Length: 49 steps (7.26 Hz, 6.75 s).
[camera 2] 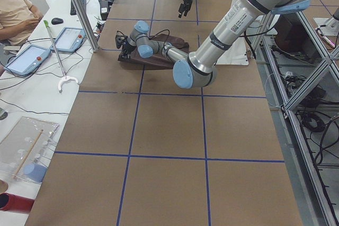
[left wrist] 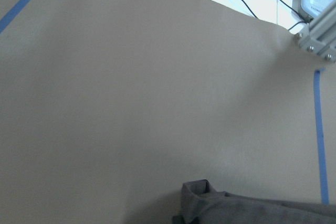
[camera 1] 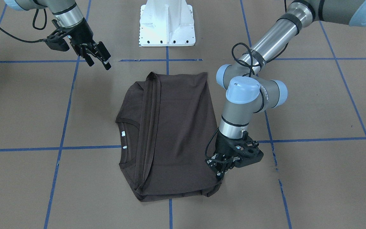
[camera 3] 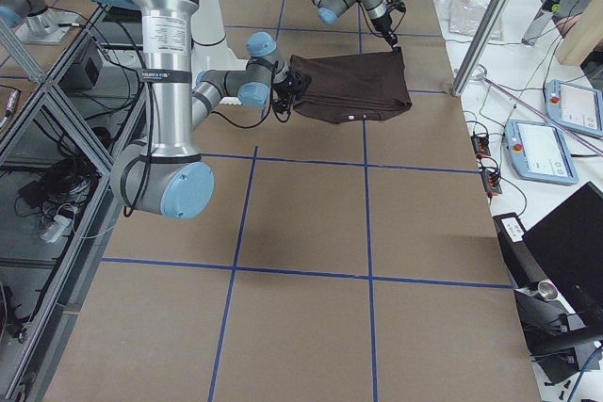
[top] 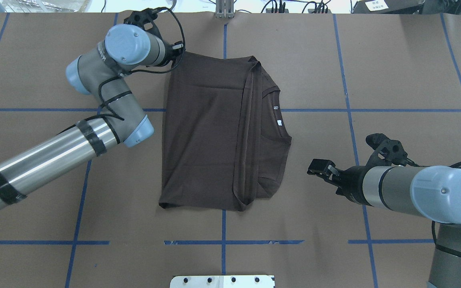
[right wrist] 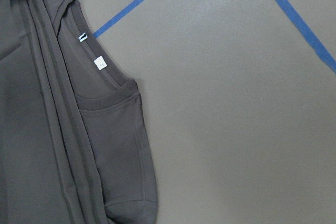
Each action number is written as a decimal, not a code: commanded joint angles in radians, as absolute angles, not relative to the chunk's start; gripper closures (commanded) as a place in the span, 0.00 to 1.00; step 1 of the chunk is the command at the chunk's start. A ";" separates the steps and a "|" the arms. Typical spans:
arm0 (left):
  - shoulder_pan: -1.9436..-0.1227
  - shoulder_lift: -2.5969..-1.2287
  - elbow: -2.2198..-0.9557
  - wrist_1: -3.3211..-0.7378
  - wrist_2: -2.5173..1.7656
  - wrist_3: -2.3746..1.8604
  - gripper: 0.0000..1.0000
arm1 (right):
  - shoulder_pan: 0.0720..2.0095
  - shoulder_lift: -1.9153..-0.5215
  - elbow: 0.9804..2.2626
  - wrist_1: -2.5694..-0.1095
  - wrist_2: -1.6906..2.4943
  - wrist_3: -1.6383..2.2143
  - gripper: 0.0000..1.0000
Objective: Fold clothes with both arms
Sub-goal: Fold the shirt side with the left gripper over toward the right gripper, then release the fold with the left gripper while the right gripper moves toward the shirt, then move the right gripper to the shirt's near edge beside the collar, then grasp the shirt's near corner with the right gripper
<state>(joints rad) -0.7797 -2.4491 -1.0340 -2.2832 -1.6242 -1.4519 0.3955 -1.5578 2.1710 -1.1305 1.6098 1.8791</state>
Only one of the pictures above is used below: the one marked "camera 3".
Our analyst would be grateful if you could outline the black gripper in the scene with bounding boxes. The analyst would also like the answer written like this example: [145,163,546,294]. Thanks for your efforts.
[370,13,399,50]
[271,69,294,113]

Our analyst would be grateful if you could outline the dark brown t-shirt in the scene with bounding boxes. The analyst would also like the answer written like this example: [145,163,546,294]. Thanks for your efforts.
[290,49,413,124]

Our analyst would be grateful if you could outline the clear plastic bag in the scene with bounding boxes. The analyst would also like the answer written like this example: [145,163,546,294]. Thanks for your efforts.
[448,0,488,36]

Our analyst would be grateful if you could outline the near blue teach pendant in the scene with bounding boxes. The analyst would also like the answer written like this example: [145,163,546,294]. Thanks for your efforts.
[504,120,579,185]

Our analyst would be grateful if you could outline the blue teach pendant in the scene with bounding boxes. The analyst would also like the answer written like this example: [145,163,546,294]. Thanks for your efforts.
[546,80,602,138]
[504,120,579,185]

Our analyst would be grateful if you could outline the far blue teach pendant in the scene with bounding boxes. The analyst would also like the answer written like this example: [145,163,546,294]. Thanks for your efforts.
[546,80,602,138]

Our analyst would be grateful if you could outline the metal reacher grabber stick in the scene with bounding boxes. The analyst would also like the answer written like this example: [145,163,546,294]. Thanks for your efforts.
[476,75,603,157]

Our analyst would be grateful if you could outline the black laptop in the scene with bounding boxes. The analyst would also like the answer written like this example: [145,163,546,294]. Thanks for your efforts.
[494,183,602,383]

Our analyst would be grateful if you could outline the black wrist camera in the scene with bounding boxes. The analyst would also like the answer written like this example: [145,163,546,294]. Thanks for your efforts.
[287,71,312,98]
[385,0,407,13]

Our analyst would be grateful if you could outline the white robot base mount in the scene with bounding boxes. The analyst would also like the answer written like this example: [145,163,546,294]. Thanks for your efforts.
[190,0,246,74]

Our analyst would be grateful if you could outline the aluminium camera post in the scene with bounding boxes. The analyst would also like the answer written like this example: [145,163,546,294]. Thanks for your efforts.
[451,0,509,97]

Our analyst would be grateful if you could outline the aluminium frame rack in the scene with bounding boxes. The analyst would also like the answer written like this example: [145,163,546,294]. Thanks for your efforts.
[1,6,145,401]

